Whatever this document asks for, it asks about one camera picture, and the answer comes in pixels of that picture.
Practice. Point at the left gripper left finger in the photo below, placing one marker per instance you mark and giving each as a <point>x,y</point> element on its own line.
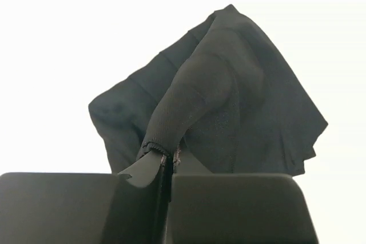
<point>85,208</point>

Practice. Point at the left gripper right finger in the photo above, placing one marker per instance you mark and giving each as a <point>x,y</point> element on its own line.
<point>235,208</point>

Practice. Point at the black pleated skirt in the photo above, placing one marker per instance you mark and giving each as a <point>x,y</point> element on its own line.
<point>224,92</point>

